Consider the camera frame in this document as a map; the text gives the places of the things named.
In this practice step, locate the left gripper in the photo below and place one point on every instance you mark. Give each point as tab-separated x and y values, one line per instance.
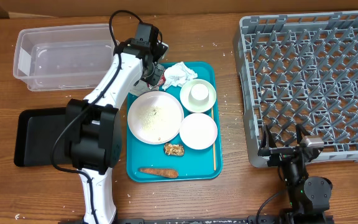
154	79

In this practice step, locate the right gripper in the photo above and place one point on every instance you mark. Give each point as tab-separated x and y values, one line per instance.
279	155

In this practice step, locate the white tissue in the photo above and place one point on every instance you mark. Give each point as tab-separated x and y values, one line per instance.
178	75
140	87

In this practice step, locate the small white cup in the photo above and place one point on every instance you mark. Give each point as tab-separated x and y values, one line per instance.
199	92

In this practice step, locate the red snack wrapper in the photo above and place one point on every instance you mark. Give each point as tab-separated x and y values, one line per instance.
161	81

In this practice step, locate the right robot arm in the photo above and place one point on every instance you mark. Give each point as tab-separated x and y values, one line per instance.
308	196

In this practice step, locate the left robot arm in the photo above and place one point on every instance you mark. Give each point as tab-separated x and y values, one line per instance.
92	135

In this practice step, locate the grey dishwasher rack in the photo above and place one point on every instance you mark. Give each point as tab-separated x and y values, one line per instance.
300	69

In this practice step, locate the clear plastic waste bin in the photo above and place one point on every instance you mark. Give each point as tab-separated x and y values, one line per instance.
63	57

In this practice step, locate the large white plate with rice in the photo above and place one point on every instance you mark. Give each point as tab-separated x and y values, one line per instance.
155	117

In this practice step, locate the teal plastic serving tray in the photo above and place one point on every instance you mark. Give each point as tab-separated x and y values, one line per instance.
194	165

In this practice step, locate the wooden chopstick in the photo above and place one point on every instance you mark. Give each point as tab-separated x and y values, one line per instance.
214	144

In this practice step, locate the small white bowl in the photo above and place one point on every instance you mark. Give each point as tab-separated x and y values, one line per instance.
198	131

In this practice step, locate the walnut food scrap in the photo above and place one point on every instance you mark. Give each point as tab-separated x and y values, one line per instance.
174	149

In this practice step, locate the carrot piece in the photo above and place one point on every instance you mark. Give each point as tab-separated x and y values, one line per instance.
167	173

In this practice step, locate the black plastic tray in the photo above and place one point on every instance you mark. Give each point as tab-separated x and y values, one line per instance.
37	131

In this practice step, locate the brown cardboard backdrop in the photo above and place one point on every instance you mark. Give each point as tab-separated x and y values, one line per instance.
80	8

